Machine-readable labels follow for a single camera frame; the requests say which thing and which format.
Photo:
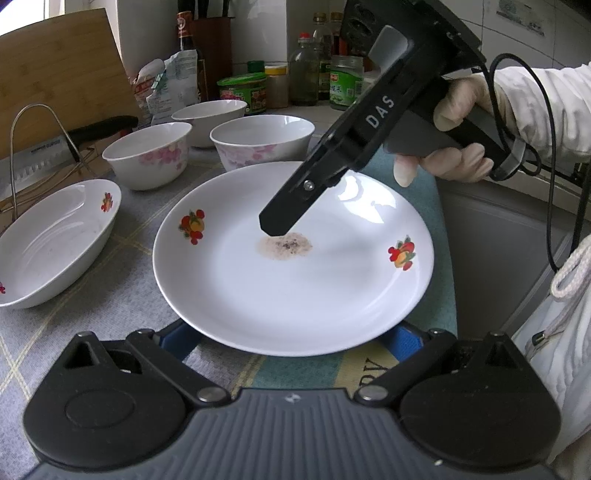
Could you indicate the person's right forearm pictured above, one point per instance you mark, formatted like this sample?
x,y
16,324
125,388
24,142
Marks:
x,y
549,106

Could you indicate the white red food bag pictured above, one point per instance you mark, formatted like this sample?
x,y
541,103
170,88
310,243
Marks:
x,y
147,92

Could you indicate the person's white jacket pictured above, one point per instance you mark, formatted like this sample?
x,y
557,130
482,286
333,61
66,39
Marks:
x,y
563,369

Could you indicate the white bowl pink flower print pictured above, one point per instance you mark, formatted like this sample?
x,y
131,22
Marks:
x,y
207,117
147,157
261,143

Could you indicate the grey checked table mat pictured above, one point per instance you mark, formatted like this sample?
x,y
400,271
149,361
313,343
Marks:
x,y
129,314

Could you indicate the wooden cutting board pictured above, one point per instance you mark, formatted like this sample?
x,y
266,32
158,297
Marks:
x,y
55,69

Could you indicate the crinkled white green bag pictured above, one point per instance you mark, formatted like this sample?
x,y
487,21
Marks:
x,y
182,78

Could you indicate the stainless steel sink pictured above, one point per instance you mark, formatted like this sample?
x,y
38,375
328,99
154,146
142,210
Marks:
x,y
485,240

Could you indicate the large white flower-print plate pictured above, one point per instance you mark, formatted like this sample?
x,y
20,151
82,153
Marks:
x,y
277,295

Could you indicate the brown knife block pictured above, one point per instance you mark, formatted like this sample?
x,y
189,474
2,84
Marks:
x,y
214,55

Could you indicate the green-lid glass jar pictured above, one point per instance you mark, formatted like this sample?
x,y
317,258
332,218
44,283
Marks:
x,y
346,83

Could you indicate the person's right hand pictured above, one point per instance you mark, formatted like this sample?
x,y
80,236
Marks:
x,y
461,101

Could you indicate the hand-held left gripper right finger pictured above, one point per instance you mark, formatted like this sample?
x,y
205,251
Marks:
x,y
406,344

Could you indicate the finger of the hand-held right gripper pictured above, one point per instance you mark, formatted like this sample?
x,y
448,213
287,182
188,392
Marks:
x,y
295,203

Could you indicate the yellow-lid spice jar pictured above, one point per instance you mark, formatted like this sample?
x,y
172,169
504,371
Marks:
x,y
276,87

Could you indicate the dark red sauce bottle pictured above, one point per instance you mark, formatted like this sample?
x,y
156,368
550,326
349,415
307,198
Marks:
x,y
338,37

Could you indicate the red-cap glass bottle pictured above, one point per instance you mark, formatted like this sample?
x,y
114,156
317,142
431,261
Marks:
x,y
304,74

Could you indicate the stack of white plates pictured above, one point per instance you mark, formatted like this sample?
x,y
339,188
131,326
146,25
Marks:
x,y
55,244

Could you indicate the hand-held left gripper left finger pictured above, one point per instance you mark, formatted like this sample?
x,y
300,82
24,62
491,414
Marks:
x,y
171,339

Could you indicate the clear glass oil bottle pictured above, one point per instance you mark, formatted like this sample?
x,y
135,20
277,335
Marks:
x,y
323,41

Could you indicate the flat green-lid jar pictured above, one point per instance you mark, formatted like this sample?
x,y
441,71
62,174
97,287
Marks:
x,y
242,94

